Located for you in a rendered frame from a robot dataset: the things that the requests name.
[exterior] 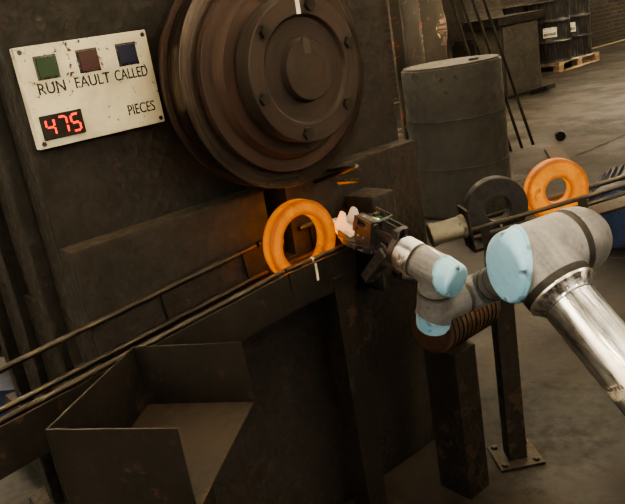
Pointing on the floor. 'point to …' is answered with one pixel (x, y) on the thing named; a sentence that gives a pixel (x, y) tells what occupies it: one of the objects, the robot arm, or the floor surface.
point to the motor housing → (457, 400)
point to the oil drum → (457, 129)
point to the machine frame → (185, 254)
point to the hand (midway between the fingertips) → (336, 224)
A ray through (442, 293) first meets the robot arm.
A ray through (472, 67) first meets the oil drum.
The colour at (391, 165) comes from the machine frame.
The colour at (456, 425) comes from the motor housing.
